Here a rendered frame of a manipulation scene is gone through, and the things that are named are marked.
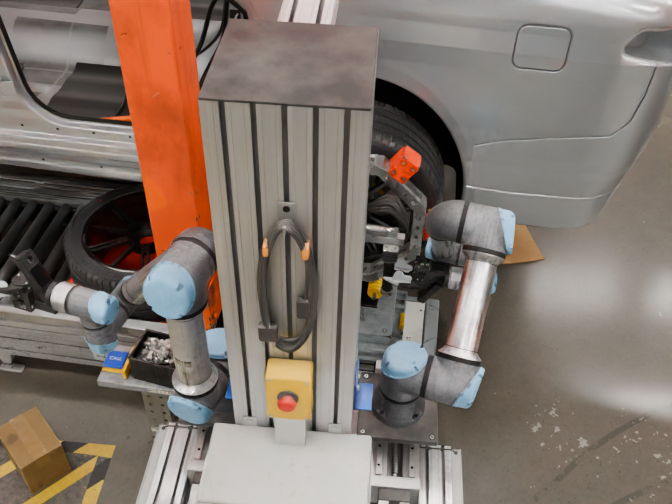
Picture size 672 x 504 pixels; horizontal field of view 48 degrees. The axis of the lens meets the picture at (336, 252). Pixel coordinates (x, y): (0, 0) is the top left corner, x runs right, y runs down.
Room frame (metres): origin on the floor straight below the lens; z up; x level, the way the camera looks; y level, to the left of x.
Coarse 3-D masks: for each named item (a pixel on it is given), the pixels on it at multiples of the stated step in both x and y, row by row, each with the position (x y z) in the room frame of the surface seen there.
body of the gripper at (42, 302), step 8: (16, 280) 1.31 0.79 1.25; (24, 280) 1.31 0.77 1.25; (56, 280) 1.32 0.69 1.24; (24, 288) 1.29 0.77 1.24; (32, 288) 1.30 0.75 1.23; (48, 288) 1.29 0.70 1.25; (16, 296) 1.31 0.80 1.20; (24, 296) 1.29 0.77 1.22; (32, 296) 1.30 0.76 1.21; (40, 296) 1.30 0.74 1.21; (48, 296) 1.27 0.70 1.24; (16, 304) 1.29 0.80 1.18; (24, 304) 1.29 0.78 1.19; (32, 304) 1.29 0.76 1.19; (40, 304) 1.29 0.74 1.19; (48, 304) 1.27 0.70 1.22; (56, 312) 1.28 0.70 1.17
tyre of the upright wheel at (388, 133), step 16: (384, 112) 2.25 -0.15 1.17; (400, 112) 2.29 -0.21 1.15; (384, 128) 2.16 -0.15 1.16; (400, 128) 2.20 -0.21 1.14; (416, 128) 2.25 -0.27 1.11; (384, 144) 2.09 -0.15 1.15; (400, 144) 2.11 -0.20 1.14; (416, 144) 2.16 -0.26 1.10; (432, 144) 2.25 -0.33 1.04; (432, 160) 2.17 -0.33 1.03; (416, 176) 2.08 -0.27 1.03; (432, 176) 2.09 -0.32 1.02; (432, 192) 2.07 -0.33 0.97
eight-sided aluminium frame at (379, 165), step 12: (372, 156) 2.06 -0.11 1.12; (384, 156) 2.06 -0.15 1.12; (372, 168) 2.01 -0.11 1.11; (384, 168) 2.01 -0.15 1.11; (384, 180) 2.01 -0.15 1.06; (396, 180) 2.00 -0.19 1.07; (408, 180) 2.05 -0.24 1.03; (396, 192) 2.00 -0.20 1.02; (408, 192) 2.00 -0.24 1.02; (420, 192) 2.04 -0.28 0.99; (408, 204) 2.00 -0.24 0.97; (420, 204) 1.99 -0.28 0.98; (420, 216) 1.99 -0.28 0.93; (420, 228) 1.99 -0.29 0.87; (420, 240) 1.99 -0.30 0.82; (408, 252) 1.99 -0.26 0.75; (372, 264) 2.06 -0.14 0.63; (372, 276) 2.01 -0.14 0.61
